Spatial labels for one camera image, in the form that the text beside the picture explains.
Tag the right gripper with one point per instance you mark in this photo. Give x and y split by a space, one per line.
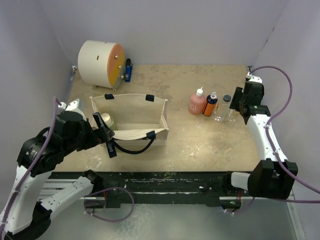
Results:
238 94

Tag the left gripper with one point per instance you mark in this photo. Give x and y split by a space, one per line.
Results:
97 135

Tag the green bottle cream cap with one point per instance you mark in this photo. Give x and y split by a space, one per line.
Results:
109 121

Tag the clear square bottle black cap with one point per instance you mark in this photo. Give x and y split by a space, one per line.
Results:
223 108

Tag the orange blue pump bottle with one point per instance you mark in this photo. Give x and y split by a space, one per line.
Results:
210 104

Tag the beige canvas bag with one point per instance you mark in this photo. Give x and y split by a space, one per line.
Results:
141 121

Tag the pink pump bottle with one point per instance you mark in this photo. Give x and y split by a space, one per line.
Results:
197 102

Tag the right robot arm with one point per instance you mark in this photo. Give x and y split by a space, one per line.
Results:
268 179

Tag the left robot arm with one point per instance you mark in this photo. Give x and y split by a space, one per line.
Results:
25 216

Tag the blue lighter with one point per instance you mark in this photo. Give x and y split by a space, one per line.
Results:
128 70

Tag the white cylinder drum orange face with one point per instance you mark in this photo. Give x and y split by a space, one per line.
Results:
101 63

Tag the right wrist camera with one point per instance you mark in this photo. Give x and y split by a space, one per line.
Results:
253 78

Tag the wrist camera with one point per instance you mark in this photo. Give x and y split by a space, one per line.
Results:
76 105
253 78

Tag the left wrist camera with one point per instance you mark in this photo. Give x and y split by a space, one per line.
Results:
76 105

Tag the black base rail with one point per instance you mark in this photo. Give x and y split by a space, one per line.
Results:
209 188

